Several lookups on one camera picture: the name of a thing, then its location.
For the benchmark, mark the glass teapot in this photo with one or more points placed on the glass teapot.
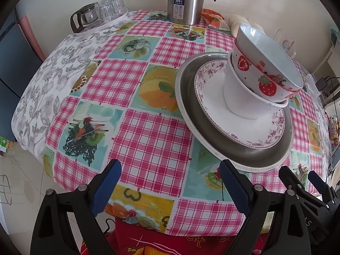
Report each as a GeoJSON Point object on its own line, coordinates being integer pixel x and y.
{"type": "Point", "coordinates": [87, 17]}

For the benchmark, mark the orange snack packet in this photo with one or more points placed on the orange snack packet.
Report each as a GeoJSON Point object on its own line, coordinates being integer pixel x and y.
{"type": "Point", "coordinates": [215, 20]}

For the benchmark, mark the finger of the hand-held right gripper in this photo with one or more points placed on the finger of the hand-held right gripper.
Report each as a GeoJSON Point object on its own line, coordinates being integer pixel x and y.
{"type": "Point", "coordinates": [318, 180]}
{"type": "Point", "coordinates": [292, 180]}

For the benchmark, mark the strawberry print bowl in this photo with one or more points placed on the strawberry print bowl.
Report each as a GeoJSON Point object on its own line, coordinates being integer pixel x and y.
{"type": "Point", "coordinates": [260, 66]}

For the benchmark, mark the pink checked tablecloth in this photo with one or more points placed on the pink checked tablecloth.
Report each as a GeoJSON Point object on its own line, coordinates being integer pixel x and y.
{"type": "Point", "coordinates": [148, 138]}

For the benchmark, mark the blue door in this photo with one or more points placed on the blue door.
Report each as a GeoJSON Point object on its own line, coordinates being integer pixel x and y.
{"type": "Point", "coordinates": [16, 58]}

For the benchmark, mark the colourful snack packet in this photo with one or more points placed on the colourful snack packet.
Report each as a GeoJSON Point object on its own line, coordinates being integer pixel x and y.
{"type": "Point", "coordinates": [333, 127]}

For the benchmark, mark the printed glass mug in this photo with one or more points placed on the printed glass mug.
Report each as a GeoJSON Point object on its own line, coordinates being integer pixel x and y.
{"type": "Point", "coordinates": [285, 42]}

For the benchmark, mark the green box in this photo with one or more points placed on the green box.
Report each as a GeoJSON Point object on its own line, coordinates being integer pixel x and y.
{"type": "Point", "coordinates": [4, 142]}

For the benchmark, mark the stainless steel plate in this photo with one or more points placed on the stainless steel plate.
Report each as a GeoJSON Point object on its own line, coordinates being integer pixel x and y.
{"type": "Point", "coordinates": [202, 127]}

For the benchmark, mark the teal cloth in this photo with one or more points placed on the teal cloth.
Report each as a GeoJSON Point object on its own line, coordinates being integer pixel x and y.
{"type": "Point", "coordinates": [335, 35]}

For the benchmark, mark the white round tray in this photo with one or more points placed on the white round tray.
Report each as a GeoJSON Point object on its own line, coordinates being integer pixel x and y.
{"type": "Point", "coordinates": [117, 20]}

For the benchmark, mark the white plastic box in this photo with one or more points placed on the white plastic box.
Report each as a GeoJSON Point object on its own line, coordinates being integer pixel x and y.
{"type": "Point", "coordinates": [311, 83]}

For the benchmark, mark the stainless steel thermos jug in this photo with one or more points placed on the stainless steel thermos jug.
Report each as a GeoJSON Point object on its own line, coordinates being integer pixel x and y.
{"type": "Point", "coordinates": [186, 5]}

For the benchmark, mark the red printed cloth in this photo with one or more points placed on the red printed cloth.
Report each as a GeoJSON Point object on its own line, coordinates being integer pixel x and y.
{"type": "Point", "coordinates": [159, 244]}

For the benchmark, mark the pink floral rim plate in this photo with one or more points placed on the pink floral rim plate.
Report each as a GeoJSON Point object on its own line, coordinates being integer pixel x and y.
{"type": "Point", "coordinates": [233, 127]}

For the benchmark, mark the white square bowl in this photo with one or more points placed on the white square bowl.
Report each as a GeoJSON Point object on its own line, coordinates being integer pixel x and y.
{"type": "Point", "coordinates": [239, 98]}

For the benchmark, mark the black charger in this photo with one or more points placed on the black charger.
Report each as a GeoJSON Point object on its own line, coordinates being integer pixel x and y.
{"type": "Point", "coordinates": [322, 84]}

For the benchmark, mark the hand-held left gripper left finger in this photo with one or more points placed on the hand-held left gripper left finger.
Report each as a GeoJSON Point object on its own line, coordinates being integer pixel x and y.
{"type": "Point", "coordinates": [106, 188]}

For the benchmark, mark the white shelf rack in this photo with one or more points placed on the white shelf rack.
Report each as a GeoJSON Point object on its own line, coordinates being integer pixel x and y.
{"type": "Point", "coordinates": [333, 58]}

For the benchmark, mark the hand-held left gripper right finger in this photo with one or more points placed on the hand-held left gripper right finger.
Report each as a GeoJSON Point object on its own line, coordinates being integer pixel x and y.
{"type": "Point", "coordinates": [235, 186]}

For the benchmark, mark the bag of steamed buns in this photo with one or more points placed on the bag of steamed buns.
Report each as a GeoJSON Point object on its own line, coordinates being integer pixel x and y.
{"type": "Point", "coordinates": [235, 24]}

